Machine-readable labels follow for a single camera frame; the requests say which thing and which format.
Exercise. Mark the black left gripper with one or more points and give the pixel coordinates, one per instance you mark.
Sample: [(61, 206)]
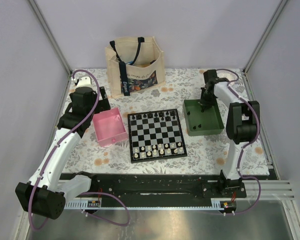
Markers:
[(102, 105)]

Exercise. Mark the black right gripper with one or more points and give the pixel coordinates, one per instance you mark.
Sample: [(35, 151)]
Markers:
[(204, 104)]

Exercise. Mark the green plastic tray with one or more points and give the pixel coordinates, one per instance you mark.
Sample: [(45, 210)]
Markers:
[(202, 123)]

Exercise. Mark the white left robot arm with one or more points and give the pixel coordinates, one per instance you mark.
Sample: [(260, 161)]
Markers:
[(42, 194)]

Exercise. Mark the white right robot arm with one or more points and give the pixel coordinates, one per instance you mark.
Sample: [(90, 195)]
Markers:
[(242, 128)]

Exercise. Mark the pink plastic box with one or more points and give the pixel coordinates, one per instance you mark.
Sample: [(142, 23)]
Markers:
[(109, 127)]

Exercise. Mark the beige canvas tote bag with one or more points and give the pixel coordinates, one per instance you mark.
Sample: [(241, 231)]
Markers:
[(134, 64)]

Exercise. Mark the black white chessboard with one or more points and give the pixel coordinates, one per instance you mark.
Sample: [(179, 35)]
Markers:
[(155, 140)]

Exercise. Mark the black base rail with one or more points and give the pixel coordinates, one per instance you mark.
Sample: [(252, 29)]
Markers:
[(160, 190)]

